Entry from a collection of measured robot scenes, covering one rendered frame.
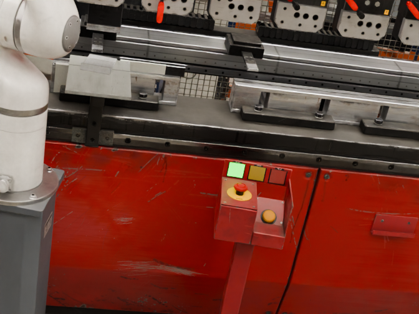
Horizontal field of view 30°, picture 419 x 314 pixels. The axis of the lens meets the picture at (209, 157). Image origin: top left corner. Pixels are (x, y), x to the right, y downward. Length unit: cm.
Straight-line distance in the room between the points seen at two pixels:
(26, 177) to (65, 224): 90
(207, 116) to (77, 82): 45
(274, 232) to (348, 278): 61
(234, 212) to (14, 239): 72
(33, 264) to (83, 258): 88
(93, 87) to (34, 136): 61
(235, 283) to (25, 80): 108
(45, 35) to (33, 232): 44
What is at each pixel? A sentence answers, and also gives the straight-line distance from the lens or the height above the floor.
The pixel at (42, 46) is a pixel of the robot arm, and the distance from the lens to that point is 150.
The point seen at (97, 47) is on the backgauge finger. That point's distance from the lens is 248.
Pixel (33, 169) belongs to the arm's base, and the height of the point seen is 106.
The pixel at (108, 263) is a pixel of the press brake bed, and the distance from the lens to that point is 262.
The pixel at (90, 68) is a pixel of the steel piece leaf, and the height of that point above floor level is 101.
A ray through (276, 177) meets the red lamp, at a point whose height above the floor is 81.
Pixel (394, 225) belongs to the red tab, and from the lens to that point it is 270.
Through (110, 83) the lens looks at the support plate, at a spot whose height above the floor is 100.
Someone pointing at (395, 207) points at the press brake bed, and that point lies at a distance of 266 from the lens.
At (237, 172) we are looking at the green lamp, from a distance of 229.
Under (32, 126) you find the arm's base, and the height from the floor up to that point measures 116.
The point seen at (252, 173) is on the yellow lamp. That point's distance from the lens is 230.
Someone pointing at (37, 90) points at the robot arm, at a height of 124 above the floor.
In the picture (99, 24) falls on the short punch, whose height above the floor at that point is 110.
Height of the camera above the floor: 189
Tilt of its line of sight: 28 degrees down
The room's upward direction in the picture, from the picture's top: 11 degrees clockwise
